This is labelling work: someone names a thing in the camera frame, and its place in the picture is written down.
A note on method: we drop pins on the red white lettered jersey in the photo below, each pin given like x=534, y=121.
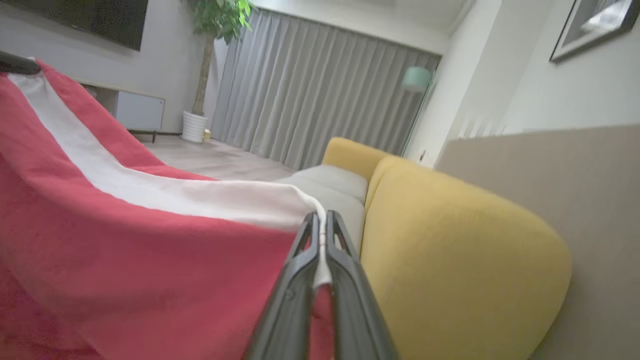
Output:
x=125, y=275

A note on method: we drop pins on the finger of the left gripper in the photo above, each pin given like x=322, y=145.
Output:
x=17, y=64

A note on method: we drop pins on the white ribbed plant pot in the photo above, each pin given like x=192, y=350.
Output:
x=194, y=127

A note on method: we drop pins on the dark framed wall picture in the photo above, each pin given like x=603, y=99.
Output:
x=595, y=25

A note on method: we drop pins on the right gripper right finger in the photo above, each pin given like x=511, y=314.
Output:
x=357, y=310

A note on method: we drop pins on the black wall television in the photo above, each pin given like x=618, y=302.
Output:
x=75, y=20

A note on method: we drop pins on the green indoor tree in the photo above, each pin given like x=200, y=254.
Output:
x=220, y=20

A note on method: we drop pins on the small grey sofa seat cushion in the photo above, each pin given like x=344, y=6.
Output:
x=335, y=181

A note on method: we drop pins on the yellow sofa back cushion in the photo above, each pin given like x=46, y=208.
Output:
x=450, y=270
x=350, y=155

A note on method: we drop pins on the white low media cabinet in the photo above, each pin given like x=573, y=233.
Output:
x=137, y=112

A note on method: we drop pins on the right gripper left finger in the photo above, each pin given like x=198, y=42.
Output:
x=290, y=305

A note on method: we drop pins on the teal lamp shade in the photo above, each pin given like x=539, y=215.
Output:
x=416, y=79

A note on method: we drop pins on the grey pleated curtain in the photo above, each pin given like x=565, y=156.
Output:
x=320, y=90

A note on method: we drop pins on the taupe sofa back panel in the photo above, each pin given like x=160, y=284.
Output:
x=590, y=200

